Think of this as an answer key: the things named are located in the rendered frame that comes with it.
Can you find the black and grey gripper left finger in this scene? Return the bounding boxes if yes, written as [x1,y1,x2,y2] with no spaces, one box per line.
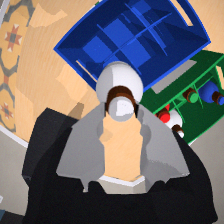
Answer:
[22,102,106,224]

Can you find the blue crate with dividers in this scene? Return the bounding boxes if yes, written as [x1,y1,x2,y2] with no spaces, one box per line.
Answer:
[53,0,211,92]

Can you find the red bottle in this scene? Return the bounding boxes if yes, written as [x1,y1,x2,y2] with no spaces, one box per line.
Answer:
[155,104,170,123]

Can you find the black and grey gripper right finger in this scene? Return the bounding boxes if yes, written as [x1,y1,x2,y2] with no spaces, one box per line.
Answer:
[135,103,218,223]

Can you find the green crate with dividers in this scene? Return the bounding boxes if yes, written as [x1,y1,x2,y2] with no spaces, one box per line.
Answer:
[139,50,224,144]

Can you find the blue bottle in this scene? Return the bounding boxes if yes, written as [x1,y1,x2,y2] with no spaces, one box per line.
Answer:
[197,80,224,105]

